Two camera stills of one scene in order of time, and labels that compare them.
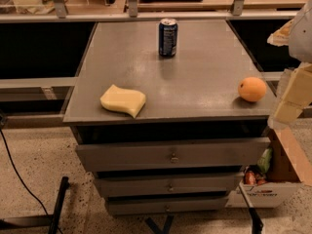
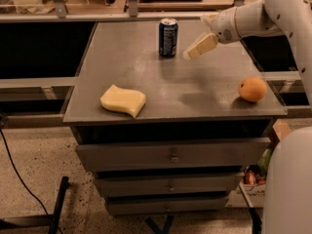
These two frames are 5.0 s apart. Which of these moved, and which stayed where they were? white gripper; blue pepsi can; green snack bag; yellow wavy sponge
Moved: white gripper
Stayed: green snack bag; yellow wavy sponge; blue pepsi can
